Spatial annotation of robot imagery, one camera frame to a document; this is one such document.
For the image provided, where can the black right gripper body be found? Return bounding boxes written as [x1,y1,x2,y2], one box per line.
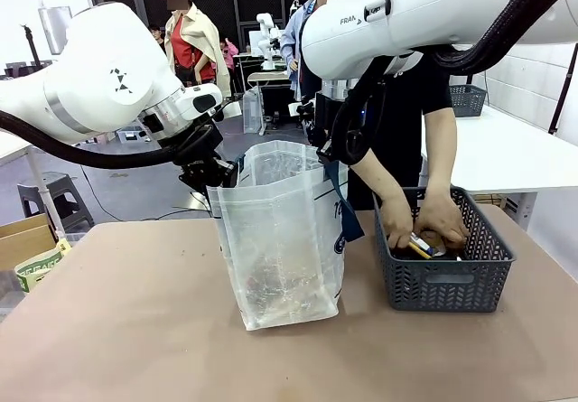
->
[308,92,348,151]

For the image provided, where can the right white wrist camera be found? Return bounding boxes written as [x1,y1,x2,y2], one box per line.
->
[287,100,318,128]

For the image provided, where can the person's right forearm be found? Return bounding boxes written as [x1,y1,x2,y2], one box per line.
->
[349,145,408,207]

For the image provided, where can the arm black cable sleeve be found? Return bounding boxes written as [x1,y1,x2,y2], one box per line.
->
[315,0,578,167]
[0,109,226,172]

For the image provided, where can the left arm black cable sleeve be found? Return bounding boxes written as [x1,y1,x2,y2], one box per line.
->
[0,109,226,172]

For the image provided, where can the person in black t-shirt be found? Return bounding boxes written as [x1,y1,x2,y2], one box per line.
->
[346,51,453,212]

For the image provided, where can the black tripod stand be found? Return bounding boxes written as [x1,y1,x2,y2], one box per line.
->
[18,23,45,68]

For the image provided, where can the grey wall board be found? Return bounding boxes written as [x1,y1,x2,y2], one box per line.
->
[37,5,74,56]

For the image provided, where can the white side table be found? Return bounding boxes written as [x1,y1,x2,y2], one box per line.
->
[418,102,578,232]

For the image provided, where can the white background robot on desk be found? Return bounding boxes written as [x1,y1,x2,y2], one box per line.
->
[255,12,284,71]

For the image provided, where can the person's left forearm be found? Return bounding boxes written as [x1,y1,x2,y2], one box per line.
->
[421,105,459,199]

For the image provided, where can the mannequin with blue shirt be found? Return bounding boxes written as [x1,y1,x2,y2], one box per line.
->
[279,0,318,101]

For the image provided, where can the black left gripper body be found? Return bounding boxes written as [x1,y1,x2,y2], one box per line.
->
[177,124,239,196]

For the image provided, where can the dark background desk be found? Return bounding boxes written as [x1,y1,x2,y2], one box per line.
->
[246,70,299,126]

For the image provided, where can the person's left hand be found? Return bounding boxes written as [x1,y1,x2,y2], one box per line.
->
[413,191,471,247]

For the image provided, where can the brown cardboard box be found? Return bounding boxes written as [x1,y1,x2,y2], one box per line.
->
[0,213,59,273]

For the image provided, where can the person in pink top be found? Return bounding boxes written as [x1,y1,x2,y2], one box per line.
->
[219,36,240,98]

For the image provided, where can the clear plastic container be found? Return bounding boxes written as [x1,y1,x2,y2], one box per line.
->
[242,85,266,136]

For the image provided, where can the dark grey plastic basket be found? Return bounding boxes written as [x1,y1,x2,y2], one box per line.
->
[448,83,489,119]
[371,185,517,314]

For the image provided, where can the person's right hand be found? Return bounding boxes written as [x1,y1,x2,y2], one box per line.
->
[380,191,420,250]

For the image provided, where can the mannequin with cream jacket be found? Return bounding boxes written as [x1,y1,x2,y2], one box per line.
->
[161,0,232,101]

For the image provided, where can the translucent shopping bag navy handles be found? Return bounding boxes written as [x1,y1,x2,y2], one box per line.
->
[205,141,366,332]

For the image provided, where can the yellow white snack package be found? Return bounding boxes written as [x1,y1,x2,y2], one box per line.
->
[407,231,447,260]

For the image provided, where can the right arm black cable sleeve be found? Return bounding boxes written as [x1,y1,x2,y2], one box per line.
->
[315,0,578,167]

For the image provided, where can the black slanted pole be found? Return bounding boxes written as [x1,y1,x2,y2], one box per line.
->
[547,42,578,136]

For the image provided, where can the grey plastic stool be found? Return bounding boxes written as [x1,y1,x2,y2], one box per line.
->
[16,173,97,232]

